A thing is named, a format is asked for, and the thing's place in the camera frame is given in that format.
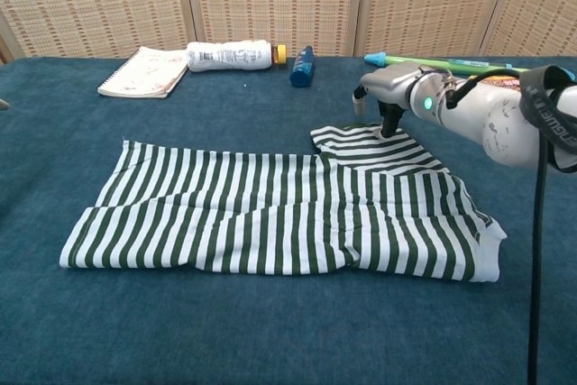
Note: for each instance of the white spiral notebook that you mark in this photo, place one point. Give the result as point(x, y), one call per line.
point(144, 74)

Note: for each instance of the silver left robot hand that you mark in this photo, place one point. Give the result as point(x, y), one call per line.
point(3, 104)

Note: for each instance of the green white striped T-shirt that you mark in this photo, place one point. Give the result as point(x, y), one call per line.
point(248, 222)

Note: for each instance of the blue bottle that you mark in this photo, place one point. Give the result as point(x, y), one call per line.
point(302, 69)

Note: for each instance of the blue felt table cover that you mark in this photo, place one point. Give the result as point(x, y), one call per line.
point(270, 326)

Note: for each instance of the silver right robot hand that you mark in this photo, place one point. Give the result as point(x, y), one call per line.
point(392, 85)

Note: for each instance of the yellow curry box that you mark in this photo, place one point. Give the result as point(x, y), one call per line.
point(507, 82)

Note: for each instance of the white bottle yellow cap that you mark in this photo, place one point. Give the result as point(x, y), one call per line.
point(225, 57)

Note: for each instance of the green blue water squirter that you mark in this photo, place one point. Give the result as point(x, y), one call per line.
point(405, 60)

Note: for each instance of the woven folding screen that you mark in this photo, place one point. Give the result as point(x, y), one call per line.
point(279, 2)

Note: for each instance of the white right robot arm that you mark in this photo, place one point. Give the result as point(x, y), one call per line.
point(500, 128)

